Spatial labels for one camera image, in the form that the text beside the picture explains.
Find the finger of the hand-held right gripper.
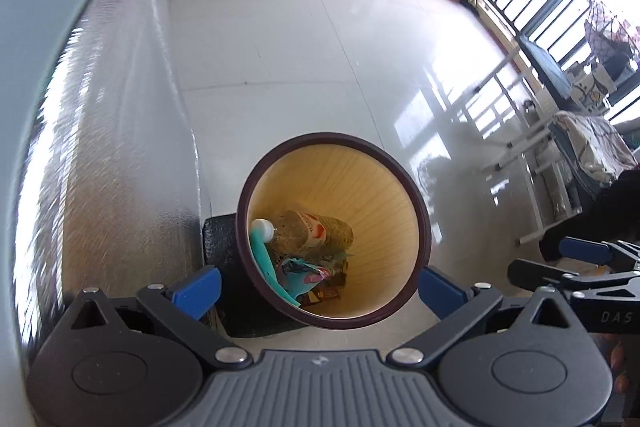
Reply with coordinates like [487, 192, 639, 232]
[559, 236, 640, 268]
[507, 258, 586, 293]

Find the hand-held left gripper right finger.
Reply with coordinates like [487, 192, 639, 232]
[389, 267, 576, 369]

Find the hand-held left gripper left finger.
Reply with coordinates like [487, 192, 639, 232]
[65, 266, 252, 370]

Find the teal plastic packet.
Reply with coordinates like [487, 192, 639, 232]
[250, 227, 304, 308]

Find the colourful wrapper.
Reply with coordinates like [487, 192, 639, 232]
[279, 256, 337, 299]

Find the brown snack wrapper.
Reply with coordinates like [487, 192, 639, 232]
[309, 271, 349, 304]

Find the clear plastic bottle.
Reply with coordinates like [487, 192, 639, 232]
[251, 209, 355, 259]

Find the round wooden trash bin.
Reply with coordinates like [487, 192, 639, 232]
[236, 132, 432, 332]

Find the person's right forearm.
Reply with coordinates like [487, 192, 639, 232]
[538, 169, 640, 262]

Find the black foam block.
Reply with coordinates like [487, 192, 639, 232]
[202, 214, 312, 339]

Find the white drying rack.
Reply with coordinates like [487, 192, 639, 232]
[472, 44, 587, 249]

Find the dark orange patterned cloth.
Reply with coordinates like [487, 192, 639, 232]
[595, 333, 640, 427]

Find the white printed bag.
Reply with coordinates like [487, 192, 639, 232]
[569, 66, 617, 114]

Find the silver foil insulation sheet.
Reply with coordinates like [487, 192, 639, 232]
[12, 0, 215, 353]

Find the dark blue cushion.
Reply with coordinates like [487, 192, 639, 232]
[516, 33, 575, 102]

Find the hanging mesh bag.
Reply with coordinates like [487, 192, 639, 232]
[584, 0, 640, 78]

